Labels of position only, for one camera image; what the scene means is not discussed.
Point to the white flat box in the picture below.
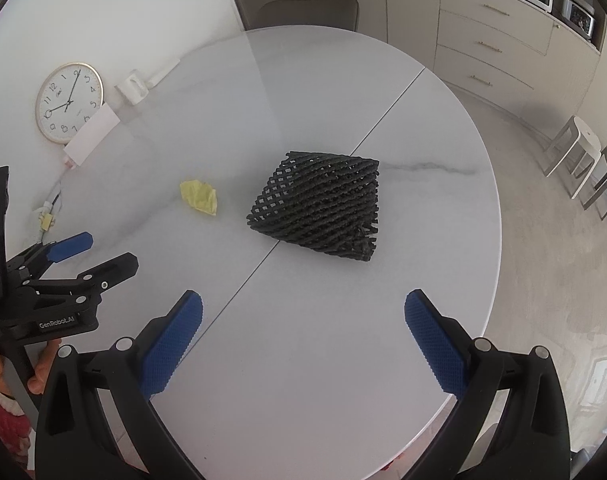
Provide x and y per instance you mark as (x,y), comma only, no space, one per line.
(91,135)

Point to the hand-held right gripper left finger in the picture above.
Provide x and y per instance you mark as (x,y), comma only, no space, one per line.
(171,345)

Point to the person's left hand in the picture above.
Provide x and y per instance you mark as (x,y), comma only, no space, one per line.
(42,367)

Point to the beige cabinet drawer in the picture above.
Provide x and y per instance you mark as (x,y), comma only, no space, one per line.
(488,49)
(498,12)
(481,80)

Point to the white plastic stool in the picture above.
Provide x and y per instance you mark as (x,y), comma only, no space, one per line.
(583,135)

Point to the yellow crumpled paper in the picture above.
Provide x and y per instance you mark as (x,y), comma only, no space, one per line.
(198,197)

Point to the round gold-rimmed wall clock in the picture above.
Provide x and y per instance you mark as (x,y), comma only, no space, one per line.
(68,105)

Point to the beige upholstered chair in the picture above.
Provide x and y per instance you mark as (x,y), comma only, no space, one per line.
(308,12)

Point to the person's left forearm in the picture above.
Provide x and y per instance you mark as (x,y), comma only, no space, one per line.
(3,420)

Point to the white wall socket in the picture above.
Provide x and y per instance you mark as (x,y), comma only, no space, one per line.
(132,89)

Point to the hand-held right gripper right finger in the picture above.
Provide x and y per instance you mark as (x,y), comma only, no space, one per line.
(433,345)

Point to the beige built-in cabinet unit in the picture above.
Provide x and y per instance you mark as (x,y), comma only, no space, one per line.
(413,10)

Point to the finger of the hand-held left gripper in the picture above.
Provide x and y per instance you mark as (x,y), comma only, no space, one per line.
(71,247)
(116,267)

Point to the black foam net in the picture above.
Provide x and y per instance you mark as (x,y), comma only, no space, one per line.
(313,205)

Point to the silver countertop appliance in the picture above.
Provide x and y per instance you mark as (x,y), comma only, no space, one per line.
(577,16)

